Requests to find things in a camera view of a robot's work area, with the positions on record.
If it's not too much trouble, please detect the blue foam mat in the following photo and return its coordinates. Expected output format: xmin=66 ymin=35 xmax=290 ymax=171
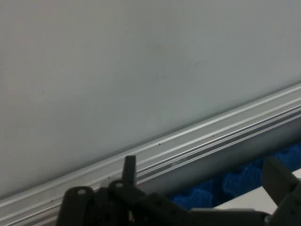
xmin=168 ymin=143 xmax=301 ymax=209

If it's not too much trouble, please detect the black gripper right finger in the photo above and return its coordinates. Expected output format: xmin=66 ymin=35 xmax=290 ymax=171
xmin=262 ymin=156 xmax=301 ymax=226

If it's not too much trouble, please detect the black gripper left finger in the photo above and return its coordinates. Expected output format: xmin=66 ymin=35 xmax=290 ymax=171
xmin=56 ymin=155 xmax=189 ymax=226

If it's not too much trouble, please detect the aluminium frame rail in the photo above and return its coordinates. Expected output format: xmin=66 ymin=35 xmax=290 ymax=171
xmin=0 ymin=82 xmax=301 ymax=226

